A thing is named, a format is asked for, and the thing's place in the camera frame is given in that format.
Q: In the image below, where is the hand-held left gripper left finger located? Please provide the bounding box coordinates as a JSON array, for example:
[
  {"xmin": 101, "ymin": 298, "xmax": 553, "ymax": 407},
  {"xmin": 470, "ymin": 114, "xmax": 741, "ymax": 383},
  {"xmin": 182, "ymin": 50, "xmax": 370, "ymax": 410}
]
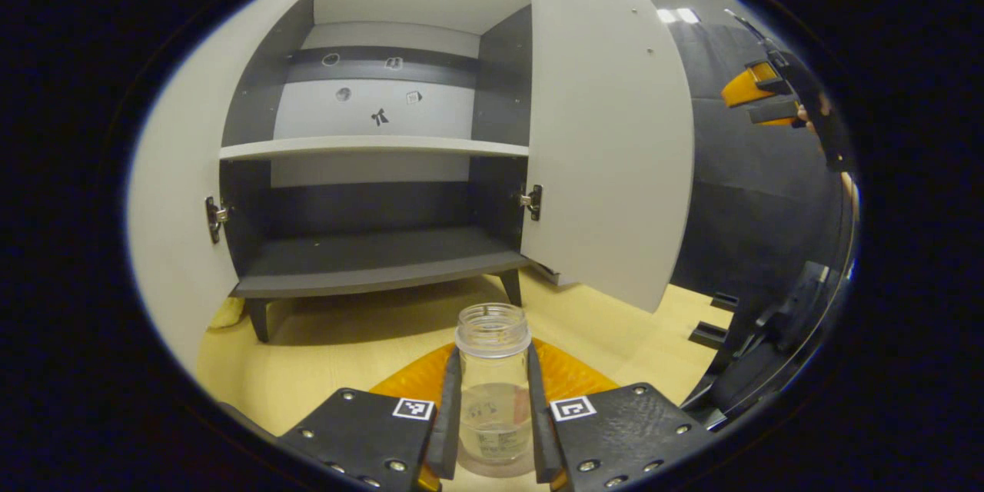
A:
[{"xmin": 281, "ymin": 344, "xmax": 462, "ymax": 492}]

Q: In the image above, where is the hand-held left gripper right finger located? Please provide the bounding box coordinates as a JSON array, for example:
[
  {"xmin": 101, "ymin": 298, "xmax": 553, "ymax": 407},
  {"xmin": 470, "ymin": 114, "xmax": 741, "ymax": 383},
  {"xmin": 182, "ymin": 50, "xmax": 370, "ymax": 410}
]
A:
[{"xmin": 527, "ymin": 338, "xmax": 720, "ymax": 492}]

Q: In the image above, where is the clear plastic bottle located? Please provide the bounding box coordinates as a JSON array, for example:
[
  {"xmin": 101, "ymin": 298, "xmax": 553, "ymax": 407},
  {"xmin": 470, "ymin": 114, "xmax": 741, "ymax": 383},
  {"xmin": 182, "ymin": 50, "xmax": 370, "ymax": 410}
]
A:
[{"xmin": 454, "ymin": 303, "xmax": 539, "ymax": 479}]

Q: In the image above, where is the grey cabinet door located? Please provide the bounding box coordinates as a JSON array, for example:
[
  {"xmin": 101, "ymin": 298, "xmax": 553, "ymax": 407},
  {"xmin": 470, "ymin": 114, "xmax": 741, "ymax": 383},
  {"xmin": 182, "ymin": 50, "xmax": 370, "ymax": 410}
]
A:
[
  {"xmin": 519, "ymin": 0, "xmax": 696, "ymax": 314},
  {"xmin": 127, "ymin": 0, "xmax": 366, "ymax": 377}
]

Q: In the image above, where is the grey and black cabinet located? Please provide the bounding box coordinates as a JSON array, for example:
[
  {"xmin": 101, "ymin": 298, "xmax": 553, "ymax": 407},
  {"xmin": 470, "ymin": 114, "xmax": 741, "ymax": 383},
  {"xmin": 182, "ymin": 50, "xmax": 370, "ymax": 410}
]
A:
[{"xmin": 204, "ymin": 0, "xmax": 543, "ymax": 344}]

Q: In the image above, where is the black backdrop cloth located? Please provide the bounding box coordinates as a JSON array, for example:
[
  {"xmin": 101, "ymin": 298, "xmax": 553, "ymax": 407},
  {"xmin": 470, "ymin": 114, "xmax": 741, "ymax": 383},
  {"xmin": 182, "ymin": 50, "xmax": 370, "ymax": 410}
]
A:
[{"xmin": 669, "ymin": 19, "xmax": 854, "ymax": 308}]

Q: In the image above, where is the pale yellow object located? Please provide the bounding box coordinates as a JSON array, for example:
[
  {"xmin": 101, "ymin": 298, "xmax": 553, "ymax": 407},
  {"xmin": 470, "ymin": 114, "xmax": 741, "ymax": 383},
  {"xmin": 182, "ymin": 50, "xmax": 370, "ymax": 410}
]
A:
[{"xmin": 206, "ymin": 296, "xmax": 247, "ymax": 331}]

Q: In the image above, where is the black metal frame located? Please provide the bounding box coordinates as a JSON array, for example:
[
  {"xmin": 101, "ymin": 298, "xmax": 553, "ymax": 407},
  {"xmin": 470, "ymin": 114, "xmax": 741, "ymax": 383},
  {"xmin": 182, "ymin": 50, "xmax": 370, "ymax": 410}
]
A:
[{"xmin": 680, "ymin": 261, "xmax": 854, "ymax": 431}]

